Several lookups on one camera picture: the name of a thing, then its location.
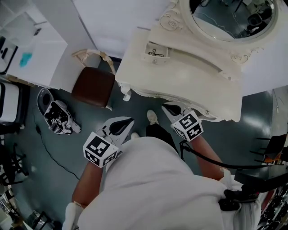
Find person's right forearm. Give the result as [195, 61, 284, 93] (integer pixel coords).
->
[188, 134, 226, 181]

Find black floor cable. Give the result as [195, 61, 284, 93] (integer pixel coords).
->
[33, 107, 81, 181]

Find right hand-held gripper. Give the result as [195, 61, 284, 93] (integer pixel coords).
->
[161, 102, 204, 142]

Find black office chair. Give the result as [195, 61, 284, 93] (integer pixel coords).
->
[0, 141, 29, 185]

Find white open backpack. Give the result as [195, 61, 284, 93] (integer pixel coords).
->
[37, 88, 81, 136]

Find person's white shirt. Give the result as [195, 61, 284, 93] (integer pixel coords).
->
[62, 136, 261, 230]

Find black strap device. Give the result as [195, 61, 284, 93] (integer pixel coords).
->
[217, 188, 260, 212]

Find person's left forearm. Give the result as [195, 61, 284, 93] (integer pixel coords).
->
[72, 160, 107, 209]

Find oval vanity mirror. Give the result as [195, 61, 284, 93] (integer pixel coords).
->
[189, 0, 279, 43]

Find white boxy robot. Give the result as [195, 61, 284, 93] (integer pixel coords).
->
[0, 82, 23, 124]
[0, 36, 19, 75]

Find wooden chair brown seat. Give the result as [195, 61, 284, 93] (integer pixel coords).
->
[71, 49, 117, 111]

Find cream ornate dressing table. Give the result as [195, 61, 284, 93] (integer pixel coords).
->
[114, 0, 280, 123]

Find teal cloth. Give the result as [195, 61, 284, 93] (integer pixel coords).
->
[19, 52, 33, 68]

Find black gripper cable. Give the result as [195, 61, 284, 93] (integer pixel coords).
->
[179, 140, 288, 191]

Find orange chair black legs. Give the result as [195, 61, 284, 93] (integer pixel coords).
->
[249, 133, 288, 166]

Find person's right white shoe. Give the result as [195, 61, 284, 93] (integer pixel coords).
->
[147, 109, 159, 125]

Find cream small drawer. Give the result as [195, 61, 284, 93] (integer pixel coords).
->
[141, 41, 171, 64]

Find white cabinet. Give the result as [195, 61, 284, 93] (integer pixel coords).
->
[0, 11, 68, 90]

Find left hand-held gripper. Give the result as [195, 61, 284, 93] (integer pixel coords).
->
[82, 116, 135, 173]

